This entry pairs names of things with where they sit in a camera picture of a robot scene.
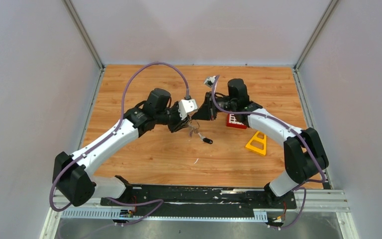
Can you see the white slotted cable duct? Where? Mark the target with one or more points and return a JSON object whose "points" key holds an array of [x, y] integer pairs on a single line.
{"points": [[118, 214]]}

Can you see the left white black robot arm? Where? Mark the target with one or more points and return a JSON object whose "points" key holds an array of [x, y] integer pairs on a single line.
{"points": [[73, 174]]}

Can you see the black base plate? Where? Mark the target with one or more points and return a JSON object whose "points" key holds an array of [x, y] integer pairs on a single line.
{"points": [[195, 201]]}

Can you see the red white toy block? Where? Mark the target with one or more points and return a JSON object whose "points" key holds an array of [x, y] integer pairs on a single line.
{"points": [[232, 122]]}

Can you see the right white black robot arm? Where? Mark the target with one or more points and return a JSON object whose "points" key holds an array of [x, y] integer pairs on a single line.
{"points": [[304, 154]]}

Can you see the silver keyring with clips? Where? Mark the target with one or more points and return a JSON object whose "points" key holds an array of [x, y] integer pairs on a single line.
{"points": [[193, 127]]}

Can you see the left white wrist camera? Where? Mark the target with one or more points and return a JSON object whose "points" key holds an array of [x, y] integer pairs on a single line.
{"points": [[186, 107]]}

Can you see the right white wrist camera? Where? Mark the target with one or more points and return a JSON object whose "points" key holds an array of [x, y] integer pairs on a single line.
{"points": [[209, 81]]}

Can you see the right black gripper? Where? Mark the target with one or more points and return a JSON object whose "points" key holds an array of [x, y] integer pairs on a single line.
{"points": [[207, 111]]}

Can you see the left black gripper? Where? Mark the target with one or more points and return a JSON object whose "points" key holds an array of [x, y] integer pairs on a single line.
{"points": [[180, 124]]}

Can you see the black head silver key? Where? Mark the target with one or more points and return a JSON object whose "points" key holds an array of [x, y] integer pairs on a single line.
{"points": [[205, 139]]}

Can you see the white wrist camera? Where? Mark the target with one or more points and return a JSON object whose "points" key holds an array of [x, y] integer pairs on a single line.
{"points": [[186, 107], [209, 81]]}

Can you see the yellow triangular toy piece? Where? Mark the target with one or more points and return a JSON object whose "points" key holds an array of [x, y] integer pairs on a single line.
{"points": [[257, 144]]}

